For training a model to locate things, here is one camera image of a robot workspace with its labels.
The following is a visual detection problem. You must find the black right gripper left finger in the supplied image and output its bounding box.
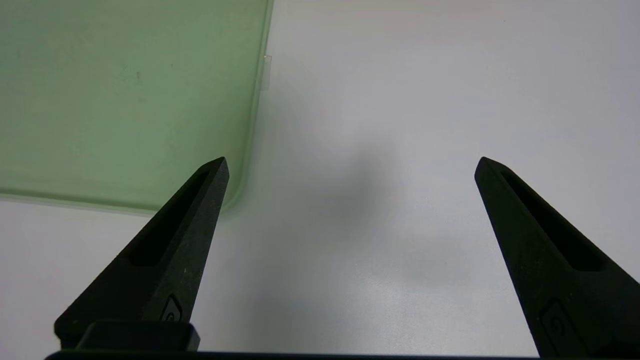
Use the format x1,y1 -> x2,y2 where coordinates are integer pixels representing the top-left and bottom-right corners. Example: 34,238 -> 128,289
54,157 -> 230,352

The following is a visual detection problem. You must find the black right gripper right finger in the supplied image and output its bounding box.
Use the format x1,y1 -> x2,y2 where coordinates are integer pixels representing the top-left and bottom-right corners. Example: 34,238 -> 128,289
474,157 -> 640,358

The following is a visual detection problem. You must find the light green plastic tray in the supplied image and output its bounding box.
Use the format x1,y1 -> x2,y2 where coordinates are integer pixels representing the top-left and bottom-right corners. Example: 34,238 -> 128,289
0,0 -> 275,217

